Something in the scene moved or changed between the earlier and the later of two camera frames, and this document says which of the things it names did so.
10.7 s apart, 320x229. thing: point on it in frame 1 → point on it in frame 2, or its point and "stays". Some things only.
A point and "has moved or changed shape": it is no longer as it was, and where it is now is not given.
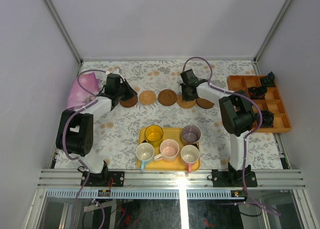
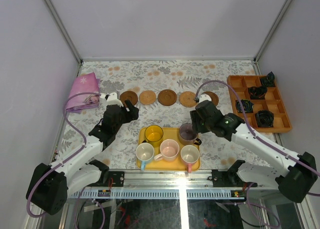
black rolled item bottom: x=267 y=118 stays
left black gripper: x=125 y=89 → x=125 y=109
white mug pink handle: x=190 y=155 stays
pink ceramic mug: x=169 y=151 stays
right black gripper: x=184 y=97 → x=195 y=118
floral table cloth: x=170 y=94 stays
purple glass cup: x=190 y=134 has moved or changed shape
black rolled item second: x=257 y=92 stays
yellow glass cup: x=154 y=135 stays
